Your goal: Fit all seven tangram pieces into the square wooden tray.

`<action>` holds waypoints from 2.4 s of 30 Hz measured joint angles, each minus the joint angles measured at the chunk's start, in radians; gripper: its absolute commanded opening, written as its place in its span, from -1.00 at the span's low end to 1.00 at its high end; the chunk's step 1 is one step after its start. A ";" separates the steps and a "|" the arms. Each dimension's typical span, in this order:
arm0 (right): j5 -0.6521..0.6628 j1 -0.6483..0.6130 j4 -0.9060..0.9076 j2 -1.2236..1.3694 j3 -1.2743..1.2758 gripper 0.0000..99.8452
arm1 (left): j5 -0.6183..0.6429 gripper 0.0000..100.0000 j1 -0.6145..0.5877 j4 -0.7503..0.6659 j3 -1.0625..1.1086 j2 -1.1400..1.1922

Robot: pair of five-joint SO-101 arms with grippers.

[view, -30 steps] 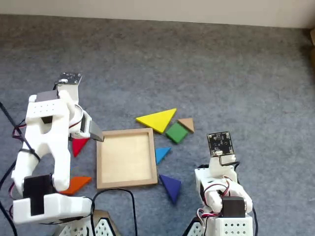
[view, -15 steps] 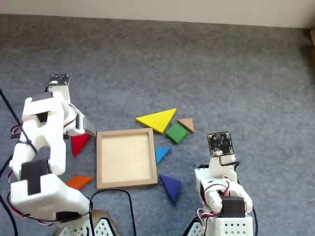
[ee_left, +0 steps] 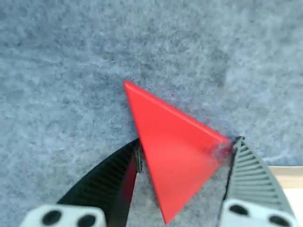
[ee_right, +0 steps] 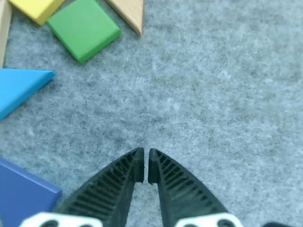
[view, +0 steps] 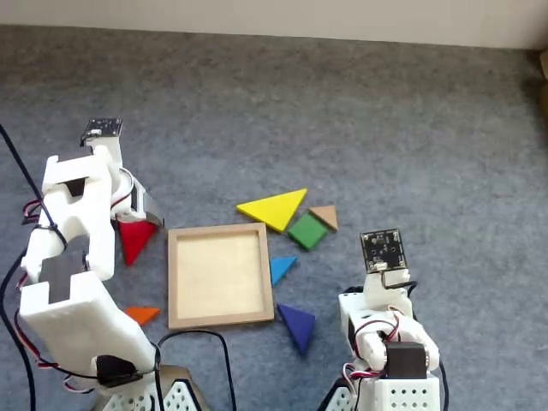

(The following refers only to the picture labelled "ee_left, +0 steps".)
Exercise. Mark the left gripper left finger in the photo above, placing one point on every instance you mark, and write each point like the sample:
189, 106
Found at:
104, 179

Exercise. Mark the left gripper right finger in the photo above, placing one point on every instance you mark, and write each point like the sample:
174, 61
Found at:
253, 179

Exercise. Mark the red triangle tangram piece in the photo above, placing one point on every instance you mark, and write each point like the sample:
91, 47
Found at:
175, 151

